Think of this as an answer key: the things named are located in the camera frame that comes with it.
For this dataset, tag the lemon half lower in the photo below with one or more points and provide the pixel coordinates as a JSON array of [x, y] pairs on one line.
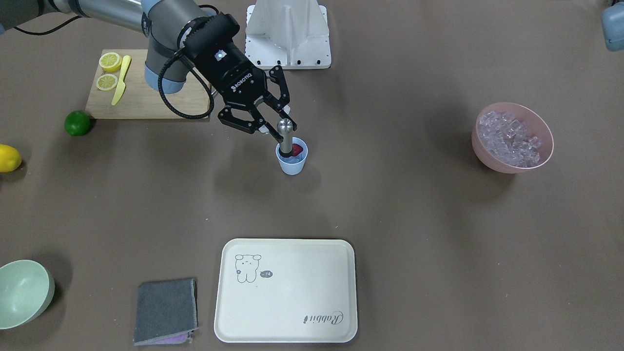
[[106, 82]]

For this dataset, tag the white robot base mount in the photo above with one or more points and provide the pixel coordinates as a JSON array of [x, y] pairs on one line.
[[293, 34]]

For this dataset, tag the mint green bowl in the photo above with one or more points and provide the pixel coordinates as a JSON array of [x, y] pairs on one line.
[[26, 290]]

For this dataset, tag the wooden cutting board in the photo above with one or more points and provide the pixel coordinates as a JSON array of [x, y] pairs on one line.
[[140, 101]]

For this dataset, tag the yellow plastic knife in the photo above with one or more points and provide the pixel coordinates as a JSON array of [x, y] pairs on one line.
[[121, 86]]

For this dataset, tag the whole yellow lemon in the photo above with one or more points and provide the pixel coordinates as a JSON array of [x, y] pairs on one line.
[[10, 158]]

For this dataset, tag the green lime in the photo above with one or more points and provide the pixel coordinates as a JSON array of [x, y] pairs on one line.
[[77, 123]]

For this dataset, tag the lemon half upper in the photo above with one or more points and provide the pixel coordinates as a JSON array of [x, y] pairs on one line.
[[110, 62]]

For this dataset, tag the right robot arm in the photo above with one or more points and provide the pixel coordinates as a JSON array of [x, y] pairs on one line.
[[183, 38]]

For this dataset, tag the lemon half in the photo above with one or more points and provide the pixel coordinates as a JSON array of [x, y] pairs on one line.
[[106, 82], [110, 62]]

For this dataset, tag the clear ice cube pile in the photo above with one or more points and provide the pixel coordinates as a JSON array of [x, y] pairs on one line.
[[509, 139]]

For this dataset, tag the grey folded cloth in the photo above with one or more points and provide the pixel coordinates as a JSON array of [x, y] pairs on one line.
[[166, 312]]

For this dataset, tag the light blue cup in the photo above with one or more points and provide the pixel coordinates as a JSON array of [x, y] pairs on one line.
[[292, 169]]

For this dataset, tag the steel muddler black tip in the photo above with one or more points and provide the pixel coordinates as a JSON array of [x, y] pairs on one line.
[[286, 130]]

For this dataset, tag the red strawberry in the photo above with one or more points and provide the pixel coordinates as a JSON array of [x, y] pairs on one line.
[[298, 151]]

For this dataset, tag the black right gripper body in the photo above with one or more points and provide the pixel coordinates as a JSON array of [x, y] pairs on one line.
[[237, 78]]

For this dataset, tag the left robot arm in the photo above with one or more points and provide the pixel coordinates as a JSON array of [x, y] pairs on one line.
[[612, 19]]

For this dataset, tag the cream rabbit tray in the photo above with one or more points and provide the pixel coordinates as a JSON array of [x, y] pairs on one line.
[[286, 290]]

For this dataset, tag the pink bowl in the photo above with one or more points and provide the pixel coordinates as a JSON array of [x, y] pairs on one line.
[[536, 126]]

